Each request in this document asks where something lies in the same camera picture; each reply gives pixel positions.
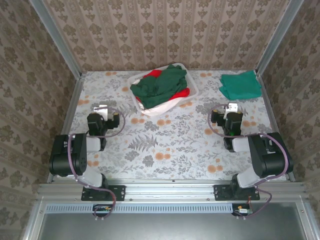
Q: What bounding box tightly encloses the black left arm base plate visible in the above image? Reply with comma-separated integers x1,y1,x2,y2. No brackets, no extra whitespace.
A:
81,184,126,202

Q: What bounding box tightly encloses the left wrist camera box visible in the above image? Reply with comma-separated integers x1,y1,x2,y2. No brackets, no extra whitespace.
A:
93,104,109,119

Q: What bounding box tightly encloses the dark green t-shirt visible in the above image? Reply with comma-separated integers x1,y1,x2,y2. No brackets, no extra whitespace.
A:
129,64,192,110

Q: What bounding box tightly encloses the red t-shirt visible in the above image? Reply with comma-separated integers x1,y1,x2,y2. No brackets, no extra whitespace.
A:
142,69,191,101

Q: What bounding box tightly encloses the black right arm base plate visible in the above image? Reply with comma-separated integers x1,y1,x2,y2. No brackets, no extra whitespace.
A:
213,184,261,202

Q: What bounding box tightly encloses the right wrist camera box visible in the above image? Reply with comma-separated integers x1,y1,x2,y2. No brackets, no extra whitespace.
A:
223,102,239,120

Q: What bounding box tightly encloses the grey slotted cable duct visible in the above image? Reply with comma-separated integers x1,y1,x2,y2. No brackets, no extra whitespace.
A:
46,202,233,214

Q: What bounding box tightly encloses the white plastic laundry basket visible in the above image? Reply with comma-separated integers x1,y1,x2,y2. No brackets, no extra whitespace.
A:
127,62,200,117

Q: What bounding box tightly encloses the small cable connector board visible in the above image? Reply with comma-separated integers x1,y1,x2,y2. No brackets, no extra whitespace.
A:
93,204,112,213
232,203,252,216

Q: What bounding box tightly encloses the aluminium table side rail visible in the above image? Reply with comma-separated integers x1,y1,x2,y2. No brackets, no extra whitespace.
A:
47,72,86,183
257,73,296,182

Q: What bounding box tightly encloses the floral tablecloth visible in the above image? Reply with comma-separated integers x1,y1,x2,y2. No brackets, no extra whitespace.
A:
56,69,287,181

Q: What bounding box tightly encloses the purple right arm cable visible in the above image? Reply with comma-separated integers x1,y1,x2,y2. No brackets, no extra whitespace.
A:
207,103,288,221

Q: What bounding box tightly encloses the aluminium frame post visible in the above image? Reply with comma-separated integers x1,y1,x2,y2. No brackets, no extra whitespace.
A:
255,0,305,76
28,0,83,78

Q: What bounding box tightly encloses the folded teal green t-shirt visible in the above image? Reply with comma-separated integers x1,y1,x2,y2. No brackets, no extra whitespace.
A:
218,70,263,101

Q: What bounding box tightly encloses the grey metal panel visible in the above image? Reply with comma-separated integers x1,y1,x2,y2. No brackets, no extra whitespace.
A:
22,202,320,240

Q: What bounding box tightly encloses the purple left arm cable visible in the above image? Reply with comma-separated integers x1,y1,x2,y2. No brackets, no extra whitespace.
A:
67,107,126,222

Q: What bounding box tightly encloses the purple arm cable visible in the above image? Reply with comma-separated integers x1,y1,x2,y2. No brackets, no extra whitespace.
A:
67,107,126,222
207,103,288,221

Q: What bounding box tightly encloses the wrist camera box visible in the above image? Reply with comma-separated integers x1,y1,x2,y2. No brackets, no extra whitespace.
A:
93,104,109,119
223,102,239,120

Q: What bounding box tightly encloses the aluminium frame cross rail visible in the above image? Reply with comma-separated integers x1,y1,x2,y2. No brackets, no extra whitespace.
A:
37,179,307,202

